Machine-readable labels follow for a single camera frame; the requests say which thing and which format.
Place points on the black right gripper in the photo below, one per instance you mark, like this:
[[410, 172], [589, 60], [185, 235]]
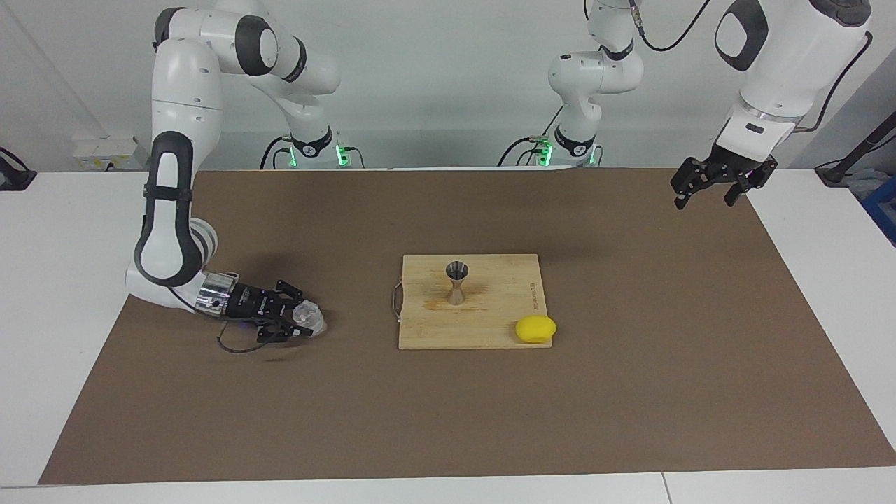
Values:
[[253, 302]]

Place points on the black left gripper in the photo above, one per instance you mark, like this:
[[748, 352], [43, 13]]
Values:
[[733, 162]]

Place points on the clear glass cup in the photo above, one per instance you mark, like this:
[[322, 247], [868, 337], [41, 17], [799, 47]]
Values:
[[311, 318]]

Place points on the steel double jigger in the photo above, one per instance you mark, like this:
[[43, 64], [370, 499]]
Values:
[[456, 297]]

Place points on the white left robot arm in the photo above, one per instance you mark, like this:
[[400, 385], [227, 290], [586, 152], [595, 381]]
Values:
[[595, 77]]

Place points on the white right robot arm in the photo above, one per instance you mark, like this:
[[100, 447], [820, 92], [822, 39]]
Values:
[[171, 231]]

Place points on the black stand leg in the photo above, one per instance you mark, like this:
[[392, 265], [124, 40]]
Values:
[[833, 173]]

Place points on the clear plastic bag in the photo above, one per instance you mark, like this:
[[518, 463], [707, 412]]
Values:
[[864, 183]]

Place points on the bamboo cutting board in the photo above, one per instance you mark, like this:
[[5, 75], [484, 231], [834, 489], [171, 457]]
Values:
[[434, 329]]

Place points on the blue plastic crate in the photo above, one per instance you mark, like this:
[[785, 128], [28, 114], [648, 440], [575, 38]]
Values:
[[883, 210]]

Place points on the brown paper table mat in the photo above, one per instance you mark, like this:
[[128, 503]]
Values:
[[448, 420]]

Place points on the yellow lemon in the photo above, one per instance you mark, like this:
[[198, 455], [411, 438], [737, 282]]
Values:
[[535, 330]]

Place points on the white wall outlet box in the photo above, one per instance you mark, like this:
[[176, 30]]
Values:
[[105, 150]]

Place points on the black clamp mount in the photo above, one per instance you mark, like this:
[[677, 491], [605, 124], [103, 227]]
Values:
[[14, 178]]

